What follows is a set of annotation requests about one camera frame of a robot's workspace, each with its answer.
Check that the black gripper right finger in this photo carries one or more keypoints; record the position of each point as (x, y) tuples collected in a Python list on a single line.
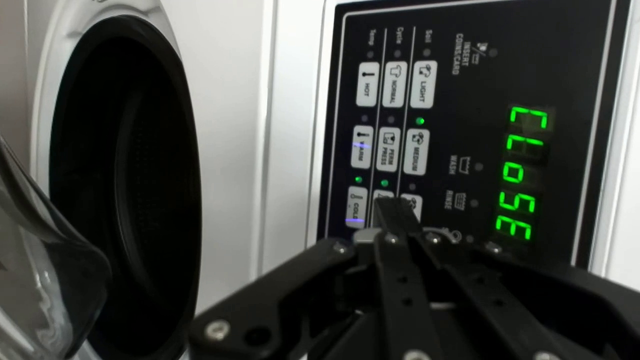
[(533, 306)]

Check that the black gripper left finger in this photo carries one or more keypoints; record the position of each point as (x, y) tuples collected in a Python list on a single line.
[(400, 300)]

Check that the black washer control panel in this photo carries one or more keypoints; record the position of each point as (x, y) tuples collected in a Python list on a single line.
[(467, 100)]

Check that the white washer number eight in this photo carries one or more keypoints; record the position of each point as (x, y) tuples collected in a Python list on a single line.
[(227, 133)]

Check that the white round washer door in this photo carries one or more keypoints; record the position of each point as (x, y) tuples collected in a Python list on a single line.
[(47, 280)]

